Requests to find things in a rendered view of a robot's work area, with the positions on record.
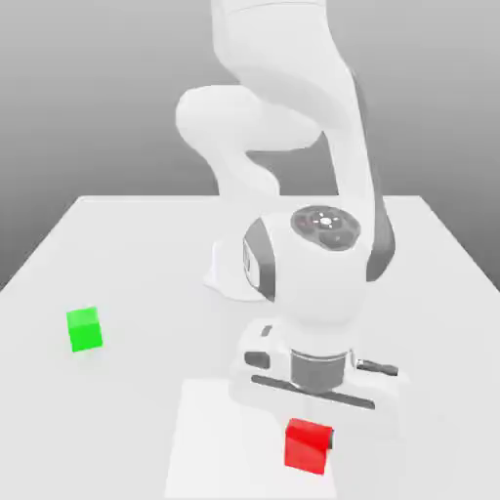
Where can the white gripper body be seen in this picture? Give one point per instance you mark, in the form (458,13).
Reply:
(363,418)

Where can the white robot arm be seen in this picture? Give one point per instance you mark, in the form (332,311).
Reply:
(273,117)

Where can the small red cube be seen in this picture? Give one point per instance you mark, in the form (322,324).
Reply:
(306,449)

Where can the small green cube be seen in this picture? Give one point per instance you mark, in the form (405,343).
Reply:
(84,330)

